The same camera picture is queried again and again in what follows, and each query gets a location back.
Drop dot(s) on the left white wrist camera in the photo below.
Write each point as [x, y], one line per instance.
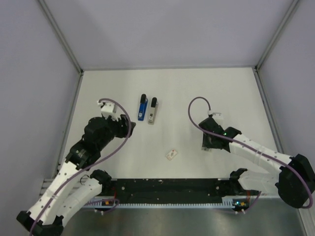
[108, 109]

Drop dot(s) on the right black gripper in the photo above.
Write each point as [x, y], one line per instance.
[206, 143]

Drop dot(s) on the staple box red logo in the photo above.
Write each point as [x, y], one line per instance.
[171, 154]

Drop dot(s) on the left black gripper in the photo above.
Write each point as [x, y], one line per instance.
[122, 130]

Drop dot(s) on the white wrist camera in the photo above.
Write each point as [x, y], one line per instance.
[108, 109]
[215, 115]

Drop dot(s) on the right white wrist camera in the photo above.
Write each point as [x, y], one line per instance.
[215, 115]

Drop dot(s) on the aluminium frame post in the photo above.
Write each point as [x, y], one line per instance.
[294, 5]
[59, 35]

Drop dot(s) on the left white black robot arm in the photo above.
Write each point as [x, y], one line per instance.
[50, 214]

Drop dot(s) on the right aluminium frame post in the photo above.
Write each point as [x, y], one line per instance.
[294, 5]

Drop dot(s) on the blue black stapler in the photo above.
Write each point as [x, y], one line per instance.
[142, 107]

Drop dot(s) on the grey black stapler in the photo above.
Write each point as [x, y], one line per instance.
[152, 111]

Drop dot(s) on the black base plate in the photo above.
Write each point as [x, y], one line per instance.
[170, 190]

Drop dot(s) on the left aluminium frame post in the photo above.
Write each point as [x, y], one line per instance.
[59, 35]

